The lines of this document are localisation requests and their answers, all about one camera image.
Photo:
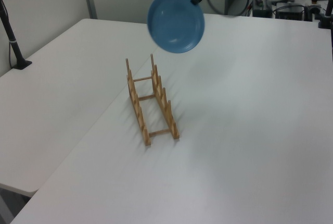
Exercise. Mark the black electronics box green light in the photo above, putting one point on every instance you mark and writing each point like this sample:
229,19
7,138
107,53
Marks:
261,9

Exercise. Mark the black camera pole with tie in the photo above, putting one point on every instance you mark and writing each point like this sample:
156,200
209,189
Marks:
11,41

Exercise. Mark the blue round plate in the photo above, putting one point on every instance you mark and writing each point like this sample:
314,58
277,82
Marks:
175,22

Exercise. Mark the black controller box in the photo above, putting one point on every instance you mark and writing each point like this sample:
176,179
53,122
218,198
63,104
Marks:
290,13

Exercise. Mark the wooden plate rack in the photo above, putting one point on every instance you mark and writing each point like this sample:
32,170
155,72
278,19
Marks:
161,104

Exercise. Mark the plain black camera pole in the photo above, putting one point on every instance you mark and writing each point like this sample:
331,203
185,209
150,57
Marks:
328,5

